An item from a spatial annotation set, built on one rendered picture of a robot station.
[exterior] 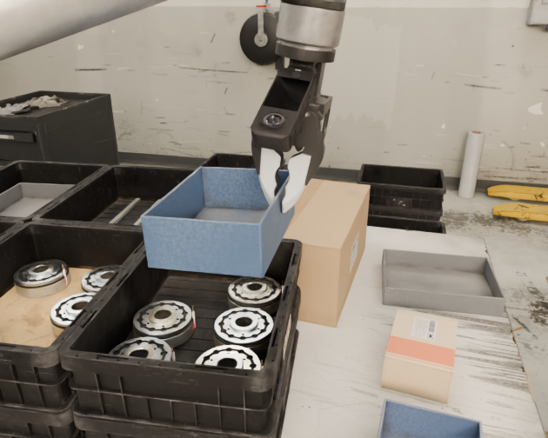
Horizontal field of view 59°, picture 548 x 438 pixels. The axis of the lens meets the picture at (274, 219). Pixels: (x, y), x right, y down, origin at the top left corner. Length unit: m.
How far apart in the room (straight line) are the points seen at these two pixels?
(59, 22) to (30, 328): 0.68
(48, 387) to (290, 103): 0.53
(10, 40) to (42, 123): 2.02
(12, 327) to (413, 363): 0.72
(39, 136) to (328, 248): 1.69
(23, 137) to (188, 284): 1.60
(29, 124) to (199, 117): 2.09
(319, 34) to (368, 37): 3.31
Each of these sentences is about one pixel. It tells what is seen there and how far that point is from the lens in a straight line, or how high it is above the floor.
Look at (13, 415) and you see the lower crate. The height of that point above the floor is 0.81.
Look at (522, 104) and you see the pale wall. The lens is 4.02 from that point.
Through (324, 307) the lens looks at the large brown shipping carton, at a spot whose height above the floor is 0.75.
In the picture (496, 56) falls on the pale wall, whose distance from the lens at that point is 3.93.
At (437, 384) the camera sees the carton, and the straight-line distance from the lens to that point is 0.97.
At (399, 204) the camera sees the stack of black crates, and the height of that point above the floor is 0.50.
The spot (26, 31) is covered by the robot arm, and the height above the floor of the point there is 1.35.
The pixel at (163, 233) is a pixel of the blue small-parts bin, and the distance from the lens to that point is 0.60.
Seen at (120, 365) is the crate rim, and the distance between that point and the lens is 0.71.
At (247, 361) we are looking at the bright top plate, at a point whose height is 0.86.
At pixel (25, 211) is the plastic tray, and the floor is 0.83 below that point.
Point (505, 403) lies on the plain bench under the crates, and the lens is 1.03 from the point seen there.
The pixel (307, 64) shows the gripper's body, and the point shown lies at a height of 1.30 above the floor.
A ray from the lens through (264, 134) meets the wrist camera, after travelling 0.52.
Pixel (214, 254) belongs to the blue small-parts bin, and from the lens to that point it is 0.59.
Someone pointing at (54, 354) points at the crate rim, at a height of 0.92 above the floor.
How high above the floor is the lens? 1.37
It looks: 24 degrees down
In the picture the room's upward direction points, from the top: straight up
